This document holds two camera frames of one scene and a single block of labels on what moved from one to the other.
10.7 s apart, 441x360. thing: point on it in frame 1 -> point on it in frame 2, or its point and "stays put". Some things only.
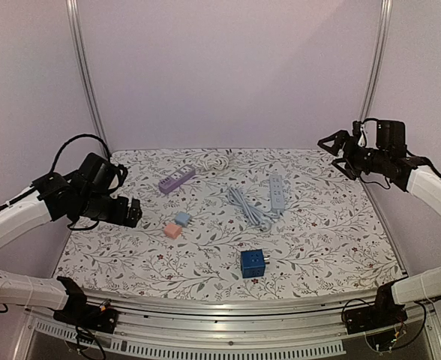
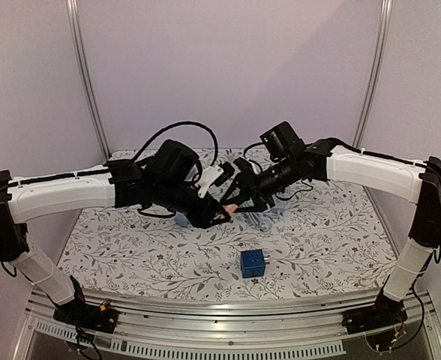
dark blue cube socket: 253,263 stays put
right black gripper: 348,153 -> 245,184
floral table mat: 219,221 stays put
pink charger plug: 172,230 -> 231,208
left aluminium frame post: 83,72 stays put
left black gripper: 120,216 -> 202,218
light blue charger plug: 182,219 stays put
